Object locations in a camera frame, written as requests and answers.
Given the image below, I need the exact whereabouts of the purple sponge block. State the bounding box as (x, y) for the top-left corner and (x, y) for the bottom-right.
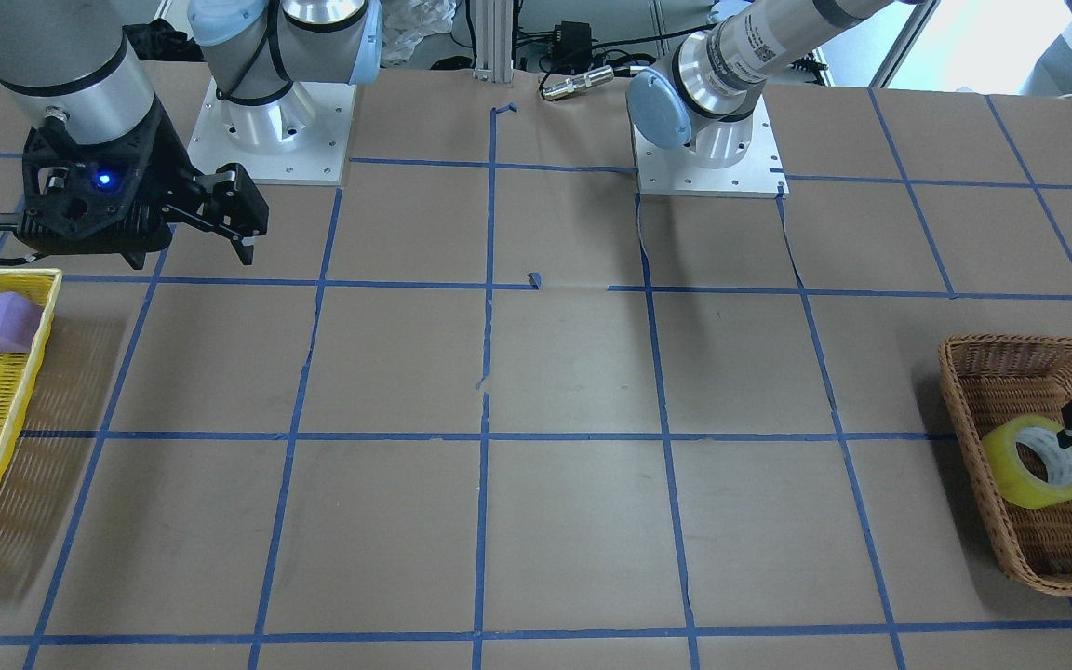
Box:
(0, 291), (44, 355)

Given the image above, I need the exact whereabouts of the yellow tape roll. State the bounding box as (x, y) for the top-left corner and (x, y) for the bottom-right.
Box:
(983, 414), (1072, 510)

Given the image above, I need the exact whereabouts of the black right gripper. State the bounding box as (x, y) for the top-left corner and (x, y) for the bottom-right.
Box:
(142, 96), (271, 264)

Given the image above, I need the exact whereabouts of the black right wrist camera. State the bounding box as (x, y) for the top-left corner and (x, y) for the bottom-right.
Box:
(12, 117), (173, 270)

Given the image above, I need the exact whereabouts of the silver metal connector plug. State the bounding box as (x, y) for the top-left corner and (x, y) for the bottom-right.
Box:
(539, 65), (614, 102)

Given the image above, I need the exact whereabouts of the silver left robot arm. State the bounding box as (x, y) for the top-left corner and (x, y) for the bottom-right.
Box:
(628, 1), (885, 196)

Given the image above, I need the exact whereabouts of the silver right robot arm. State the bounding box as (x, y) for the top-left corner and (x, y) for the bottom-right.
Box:
(0, 1), (382, 270)

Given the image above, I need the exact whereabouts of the brown wicker basket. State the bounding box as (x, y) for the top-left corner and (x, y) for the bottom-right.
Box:
(940, 334), (1072, 596)

